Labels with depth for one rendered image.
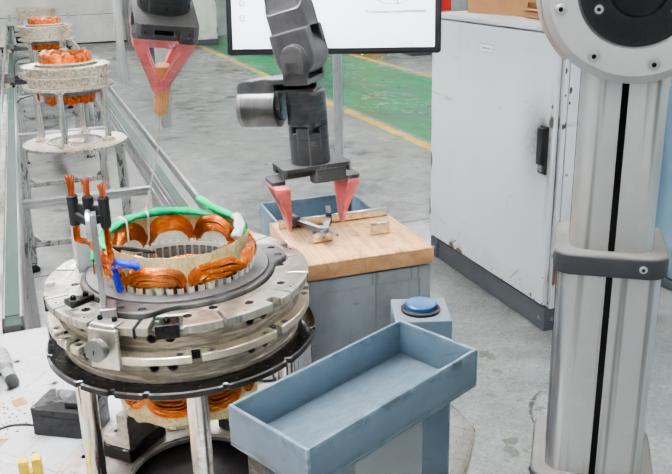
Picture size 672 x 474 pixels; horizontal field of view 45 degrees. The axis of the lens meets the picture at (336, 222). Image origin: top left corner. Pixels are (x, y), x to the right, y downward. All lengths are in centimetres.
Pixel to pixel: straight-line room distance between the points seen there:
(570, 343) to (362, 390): 22
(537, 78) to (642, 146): 236
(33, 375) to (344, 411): 80
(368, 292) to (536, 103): 212
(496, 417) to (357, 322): 167
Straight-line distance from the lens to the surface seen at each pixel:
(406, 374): 90
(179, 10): 88
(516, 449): 263
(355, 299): 113
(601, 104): 81
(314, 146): 114
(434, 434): 108
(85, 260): 104
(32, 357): 158
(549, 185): 316
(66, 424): 130
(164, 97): 95
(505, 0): 364
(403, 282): 115
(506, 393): 292
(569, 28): 73
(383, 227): 120
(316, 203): 139
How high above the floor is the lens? 146
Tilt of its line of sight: 18 degrees down
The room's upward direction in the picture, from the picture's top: 1 degrees counter-clockwise
